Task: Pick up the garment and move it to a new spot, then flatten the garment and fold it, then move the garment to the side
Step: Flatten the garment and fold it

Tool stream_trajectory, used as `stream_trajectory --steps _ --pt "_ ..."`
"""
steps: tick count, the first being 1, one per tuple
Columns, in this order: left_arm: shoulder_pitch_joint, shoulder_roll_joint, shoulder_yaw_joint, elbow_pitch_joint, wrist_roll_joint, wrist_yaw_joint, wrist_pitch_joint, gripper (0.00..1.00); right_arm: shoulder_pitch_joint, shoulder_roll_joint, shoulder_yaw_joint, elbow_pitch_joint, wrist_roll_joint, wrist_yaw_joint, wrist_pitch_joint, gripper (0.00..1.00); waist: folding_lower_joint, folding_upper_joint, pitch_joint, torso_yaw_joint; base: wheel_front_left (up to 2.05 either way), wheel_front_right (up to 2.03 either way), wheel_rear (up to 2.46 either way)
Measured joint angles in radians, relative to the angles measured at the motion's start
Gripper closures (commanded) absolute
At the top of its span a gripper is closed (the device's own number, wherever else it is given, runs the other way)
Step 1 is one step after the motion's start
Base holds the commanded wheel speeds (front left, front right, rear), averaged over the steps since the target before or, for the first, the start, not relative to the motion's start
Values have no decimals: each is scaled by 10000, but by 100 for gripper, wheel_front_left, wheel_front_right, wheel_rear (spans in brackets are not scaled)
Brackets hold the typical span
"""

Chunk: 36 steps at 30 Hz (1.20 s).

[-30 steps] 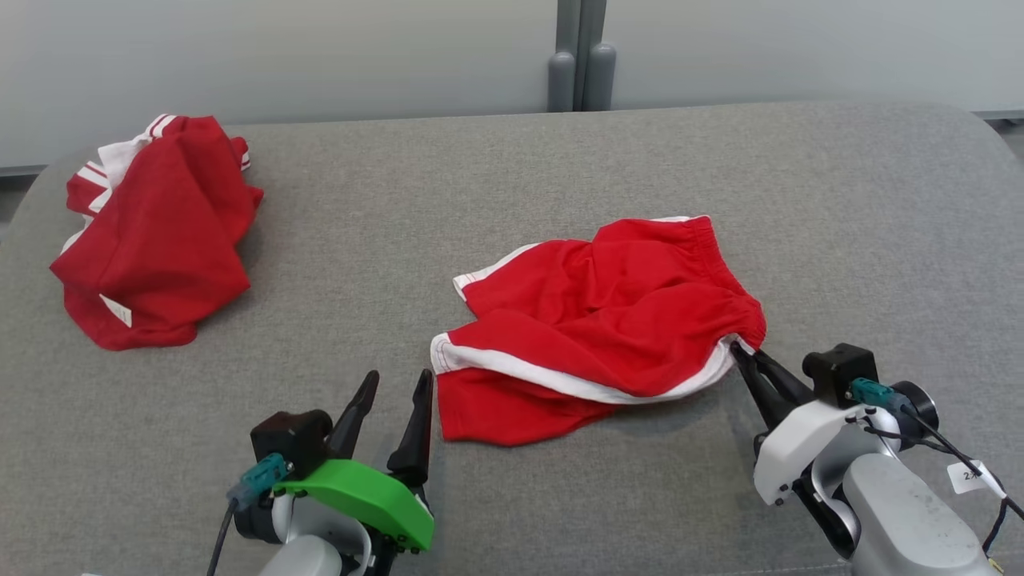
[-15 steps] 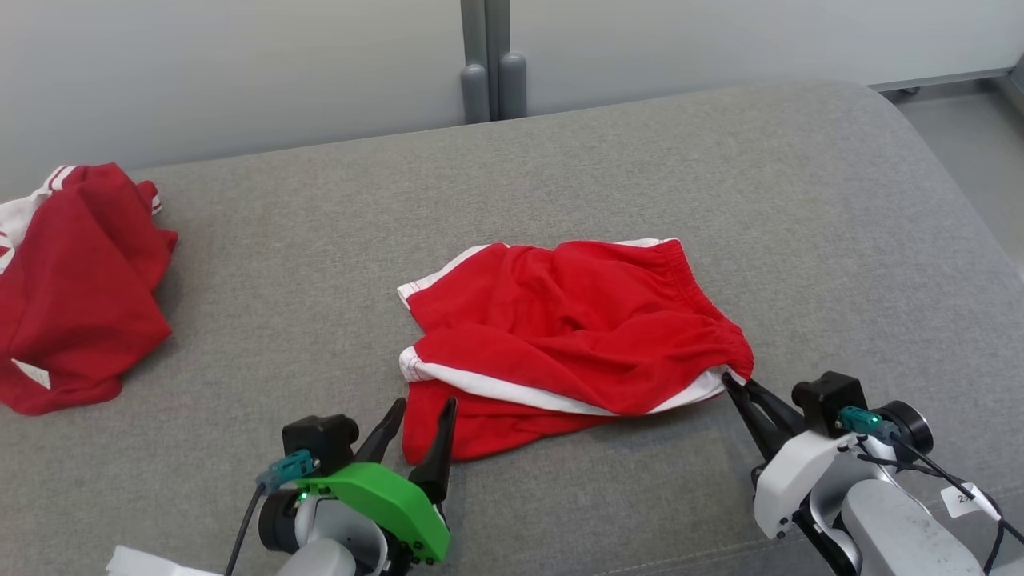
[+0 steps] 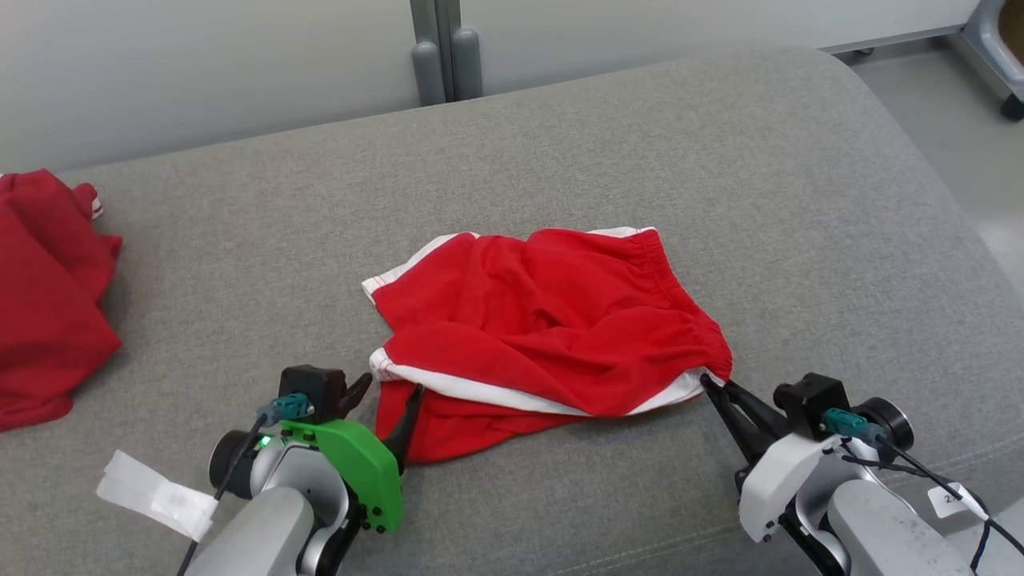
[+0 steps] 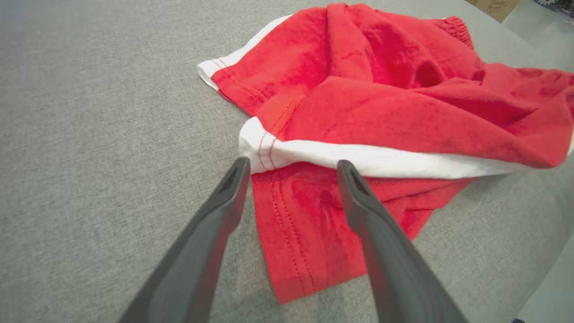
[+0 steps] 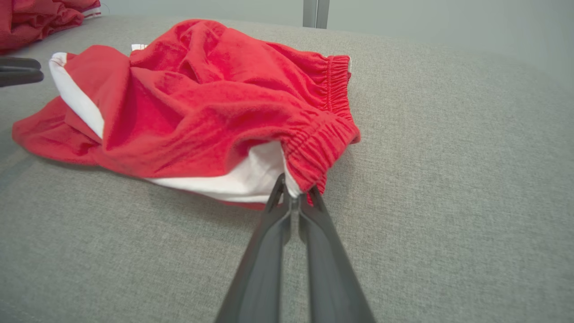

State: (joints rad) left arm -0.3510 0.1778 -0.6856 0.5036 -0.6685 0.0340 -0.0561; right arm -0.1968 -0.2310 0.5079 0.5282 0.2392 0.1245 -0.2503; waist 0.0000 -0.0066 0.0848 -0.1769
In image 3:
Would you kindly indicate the teal right camera connector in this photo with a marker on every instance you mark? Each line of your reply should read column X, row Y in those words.
column 848, row 422

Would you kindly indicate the grey partition base rail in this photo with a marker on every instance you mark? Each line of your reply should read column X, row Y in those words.
column 896, row 40

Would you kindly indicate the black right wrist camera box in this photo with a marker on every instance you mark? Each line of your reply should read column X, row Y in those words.
column 812, row 400

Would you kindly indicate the teal camera connector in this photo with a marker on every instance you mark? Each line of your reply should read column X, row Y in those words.
column 848, row 422
column 286, row 408

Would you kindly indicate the red shorts with white stripes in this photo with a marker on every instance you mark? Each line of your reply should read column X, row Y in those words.
column 552, row 320

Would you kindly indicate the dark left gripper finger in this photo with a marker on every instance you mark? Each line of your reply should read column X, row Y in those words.
column 406, row 428
column 356, row 396

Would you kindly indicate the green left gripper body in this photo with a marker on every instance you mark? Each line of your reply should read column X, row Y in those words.
column 368, row 472

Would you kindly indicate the grey vertical partition post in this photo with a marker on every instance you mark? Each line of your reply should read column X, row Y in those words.
column 446, row 32

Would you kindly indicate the teal left camera connector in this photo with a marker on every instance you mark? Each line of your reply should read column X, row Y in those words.
column 286, row 408

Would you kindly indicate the red shirt with white collar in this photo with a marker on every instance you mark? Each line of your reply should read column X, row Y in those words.
column 48, row 320

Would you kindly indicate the white paper tag strip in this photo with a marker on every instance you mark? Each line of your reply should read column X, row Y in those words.
column 160, row 496

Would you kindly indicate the grey cart base with caster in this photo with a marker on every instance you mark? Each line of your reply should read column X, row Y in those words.
column 996, row 48

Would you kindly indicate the grey rounded partition foot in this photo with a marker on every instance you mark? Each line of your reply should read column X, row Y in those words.
column 467, row 68
column 427, row 76

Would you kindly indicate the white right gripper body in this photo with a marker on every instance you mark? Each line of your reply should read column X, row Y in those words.
column 780, row 480

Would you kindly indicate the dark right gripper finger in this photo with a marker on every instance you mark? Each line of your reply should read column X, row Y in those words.
column 764, row 412
column 740, row 424

